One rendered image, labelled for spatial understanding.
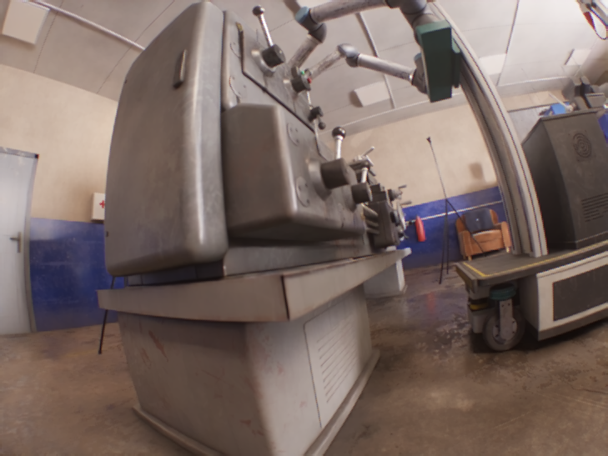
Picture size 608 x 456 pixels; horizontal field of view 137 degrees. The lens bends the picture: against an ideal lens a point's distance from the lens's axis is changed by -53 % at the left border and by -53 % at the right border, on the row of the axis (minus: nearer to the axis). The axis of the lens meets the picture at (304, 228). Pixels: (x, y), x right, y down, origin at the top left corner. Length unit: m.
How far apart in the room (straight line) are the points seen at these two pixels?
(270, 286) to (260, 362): 0.16
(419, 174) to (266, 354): 5.60
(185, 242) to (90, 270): 3.32
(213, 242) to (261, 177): 0.14
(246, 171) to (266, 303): 0.25
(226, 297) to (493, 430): 0.66
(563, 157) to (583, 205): 0.20
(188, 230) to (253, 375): 0.27
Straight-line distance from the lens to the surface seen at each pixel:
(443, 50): 1.41
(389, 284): 2.75
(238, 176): 0.50
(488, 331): 1.05
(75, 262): 3.67
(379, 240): 1.66
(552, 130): 1.18
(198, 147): 0.48
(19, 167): 3.83
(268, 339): 0.47
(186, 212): 0.43
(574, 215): 1.13
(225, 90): 0.64
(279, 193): 0.43
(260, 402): 0.49
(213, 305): 0.43
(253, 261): 0.57
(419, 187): 5.80
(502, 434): 0.70
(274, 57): 0.82
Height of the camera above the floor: 0.47
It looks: 8 degrees up
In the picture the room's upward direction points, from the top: 9 degrees counter-clockwise
